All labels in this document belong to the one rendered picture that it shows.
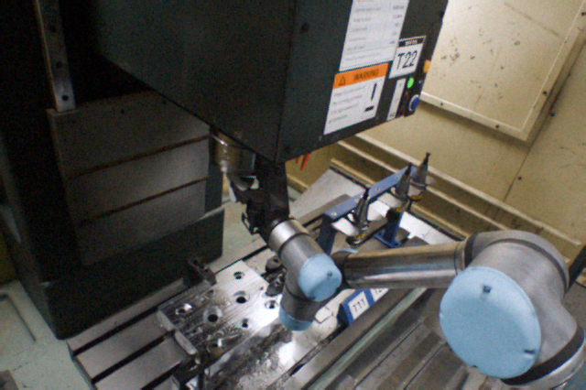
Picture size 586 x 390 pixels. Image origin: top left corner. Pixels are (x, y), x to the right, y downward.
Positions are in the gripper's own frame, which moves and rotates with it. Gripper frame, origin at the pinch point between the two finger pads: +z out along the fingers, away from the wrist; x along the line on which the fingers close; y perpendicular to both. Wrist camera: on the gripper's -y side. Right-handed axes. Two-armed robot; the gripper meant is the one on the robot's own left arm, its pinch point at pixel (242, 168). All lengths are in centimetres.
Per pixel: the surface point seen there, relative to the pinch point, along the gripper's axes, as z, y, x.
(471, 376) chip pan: -46, 70, 74
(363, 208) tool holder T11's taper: -10.1, 12.1, 32.5
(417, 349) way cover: -31, 65, 59
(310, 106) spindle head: -21.0, -25.8, -0.8
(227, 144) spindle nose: -4.9, -10.4, -6.6
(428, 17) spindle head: -12.4, -37.2, 28.9
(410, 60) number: -13.6, -29.4, 26.8
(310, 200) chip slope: 53, 66, 69
